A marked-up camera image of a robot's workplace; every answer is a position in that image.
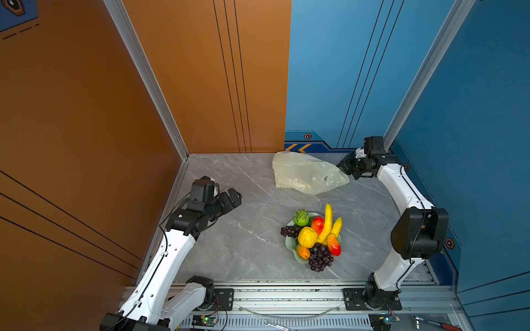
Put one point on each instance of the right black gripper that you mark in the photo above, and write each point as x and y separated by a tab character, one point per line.
344	165

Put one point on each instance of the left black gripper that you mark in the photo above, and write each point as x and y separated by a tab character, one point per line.
227	204

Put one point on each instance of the translucent plastic bag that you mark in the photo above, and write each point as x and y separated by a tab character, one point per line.
306	174

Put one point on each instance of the green custard apple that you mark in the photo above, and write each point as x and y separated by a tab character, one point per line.
301	218

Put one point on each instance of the yellow ribbed fruit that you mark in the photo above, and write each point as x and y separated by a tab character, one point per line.
307	237

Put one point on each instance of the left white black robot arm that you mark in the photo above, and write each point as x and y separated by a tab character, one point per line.
148	308

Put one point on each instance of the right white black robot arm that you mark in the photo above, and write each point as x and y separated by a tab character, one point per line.
416	237

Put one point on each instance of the yellow banana bunch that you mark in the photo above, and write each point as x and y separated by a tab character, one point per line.
330	226

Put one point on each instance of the red apple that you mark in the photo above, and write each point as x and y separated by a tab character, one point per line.
318	224

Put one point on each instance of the red yellow mango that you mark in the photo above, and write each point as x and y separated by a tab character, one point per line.
333	245

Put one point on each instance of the small purple grape bunch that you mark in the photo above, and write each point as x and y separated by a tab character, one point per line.
290	231

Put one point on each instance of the light green fruit plate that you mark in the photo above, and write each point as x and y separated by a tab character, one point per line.
292	243

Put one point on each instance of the large purple grape bunch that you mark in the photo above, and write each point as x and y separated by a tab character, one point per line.
320	258

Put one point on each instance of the small orange mango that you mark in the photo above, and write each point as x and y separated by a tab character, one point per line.
303	252

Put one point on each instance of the left green circuit board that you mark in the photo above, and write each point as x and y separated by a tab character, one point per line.
204	321

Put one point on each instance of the green circuit board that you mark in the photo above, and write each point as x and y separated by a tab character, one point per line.
204	321
387	320

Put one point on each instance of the silver wrench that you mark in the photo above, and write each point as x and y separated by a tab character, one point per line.
271	324

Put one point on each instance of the right green circuit board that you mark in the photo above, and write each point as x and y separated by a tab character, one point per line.
387	320

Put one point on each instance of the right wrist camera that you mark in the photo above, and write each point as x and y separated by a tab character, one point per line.
360	153

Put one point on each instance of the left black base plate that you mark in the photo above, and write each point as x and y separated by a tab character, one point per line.
218	298

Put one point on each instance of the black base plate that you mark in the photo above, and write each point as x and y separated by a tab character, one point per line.
354	298
218	298

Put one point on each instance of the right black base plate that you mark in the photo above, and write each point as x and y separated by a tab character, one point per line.
354	298

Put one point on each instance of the aluminium front rail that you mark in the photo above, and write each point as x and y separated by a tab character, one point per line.
319	305

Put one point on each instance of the red handled tool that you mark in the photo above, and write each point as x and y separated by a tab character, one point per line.
441	325

